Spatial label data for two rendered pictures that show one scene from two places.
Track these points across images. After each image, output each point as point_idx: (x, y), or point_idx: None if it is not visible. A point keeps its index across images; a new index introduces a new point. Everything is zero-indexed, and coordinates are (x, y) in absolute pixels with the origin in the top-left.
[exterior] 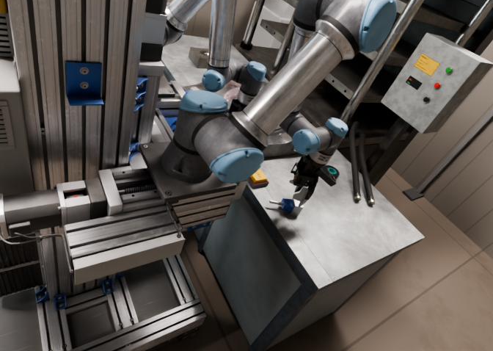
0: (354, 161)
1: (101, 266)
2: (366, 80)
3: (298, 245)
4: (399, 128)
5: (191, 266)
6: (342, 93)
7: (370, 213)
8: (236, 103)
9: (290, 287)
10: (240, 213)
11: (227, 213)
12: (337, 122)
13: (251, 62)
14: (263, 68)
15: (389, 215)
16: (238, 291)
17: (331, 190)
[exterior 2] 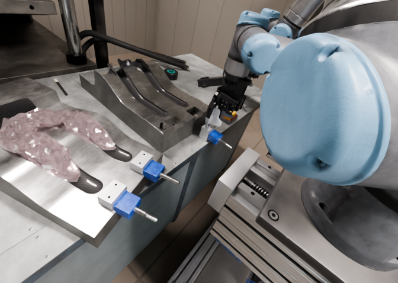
0: (156, 54)
1: None
2: None
3: (256, 99)
4: (101, 7)
5: (191, 221)
6: (30, 13)
7: (193, 67)
8: (249, 80)
9: (247, 119)
10: (213, 148)
11: (200, 167)
12: (273, 10)
13: (259, 15)
14: (257, 13)
15: (186, 60)
16: (215, 170)
17: (188, 79)
